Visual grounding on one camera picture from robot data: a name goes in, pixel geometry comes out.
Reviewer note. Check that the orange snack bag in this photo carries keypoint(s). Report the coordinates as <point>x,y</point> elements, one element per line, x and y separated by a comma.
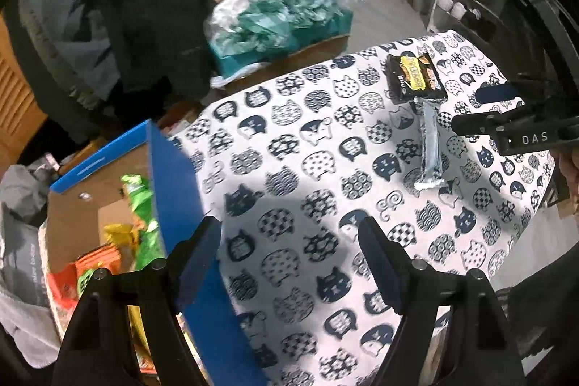
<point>99,261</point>

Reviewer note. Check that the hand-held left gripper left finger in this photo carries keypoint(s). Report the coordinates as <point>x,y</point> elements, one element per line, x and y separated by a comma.
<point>203,255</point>

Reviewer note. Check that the black shoe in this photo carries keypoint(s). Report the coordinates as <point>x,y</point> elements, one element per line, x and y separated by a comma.
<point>479,23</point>

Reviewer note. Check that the red snack packet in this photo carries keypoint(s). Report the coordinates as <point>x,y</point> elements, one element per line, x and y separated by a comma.
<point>61,286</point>

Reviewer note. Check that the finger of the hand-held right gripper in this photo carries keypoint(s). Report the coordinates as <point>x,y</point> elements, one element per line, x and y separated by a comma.
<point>475,123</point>
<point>497,92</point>

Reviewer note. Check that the dark grey garment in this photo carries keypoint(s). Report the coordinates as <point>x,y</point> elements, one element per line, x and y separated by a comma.
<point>22,191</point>

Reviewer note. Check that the grey fabric bag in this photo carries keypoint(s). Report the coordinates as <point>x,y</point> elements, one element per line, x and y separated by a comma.
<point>22,255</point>

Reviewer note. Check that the grey hanging jacket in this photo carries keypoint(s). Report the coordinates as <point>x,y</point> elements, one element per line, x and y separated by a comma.
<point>63,28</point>

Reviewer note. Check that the light grey hoodie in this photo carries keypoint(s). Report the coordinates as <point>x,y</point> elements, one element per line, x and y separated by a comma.
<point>22,331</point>

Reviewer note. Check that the person's right hand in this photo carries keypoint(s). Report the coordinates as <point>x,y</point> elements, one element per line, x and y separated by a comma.
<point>570,173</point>

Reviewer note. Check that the gold snack bar packet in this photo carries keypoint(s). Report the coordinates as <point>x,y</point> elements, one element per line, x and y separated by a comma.
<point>120,234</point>

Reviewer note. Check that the cardboard box with blue edges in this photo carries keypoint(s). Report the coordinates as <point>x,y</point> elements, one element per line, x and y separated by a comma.
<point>172,178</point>

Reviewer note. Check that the silver snack bar packet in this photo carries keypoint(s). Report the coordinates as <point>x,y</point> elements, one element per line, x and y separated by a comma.
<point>429,151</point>

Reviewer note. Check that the cat print cloth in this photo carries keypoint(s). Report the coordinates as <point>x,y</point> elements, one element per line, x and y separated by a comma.
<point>316,132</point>

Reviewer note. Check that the black hanging jacket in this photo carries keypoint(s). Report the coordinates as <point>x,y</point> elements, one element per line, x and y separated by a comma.
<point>154,6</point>

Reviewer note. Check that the white shoe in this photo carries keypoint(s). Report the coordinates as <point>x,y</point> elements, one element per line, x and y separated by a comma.
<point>445,0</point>
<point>459,9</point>

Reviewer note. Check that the plastic bag of teal packets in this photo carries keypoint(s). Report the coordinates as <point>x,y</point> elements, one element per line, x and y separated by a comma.
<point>271,19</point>

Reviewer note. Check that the green snack packet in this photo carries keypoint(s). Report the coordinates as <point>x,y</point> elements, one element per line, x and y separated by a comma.
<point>144,223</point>

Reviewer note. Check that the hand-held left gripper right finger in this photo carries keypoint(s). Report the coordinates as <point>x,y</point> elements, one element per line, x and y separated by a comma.
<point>380,264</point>

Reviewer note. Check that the black yellow snack packet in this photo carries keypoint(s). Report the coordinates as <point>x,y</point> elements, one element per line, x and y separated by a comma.
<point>414,76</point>

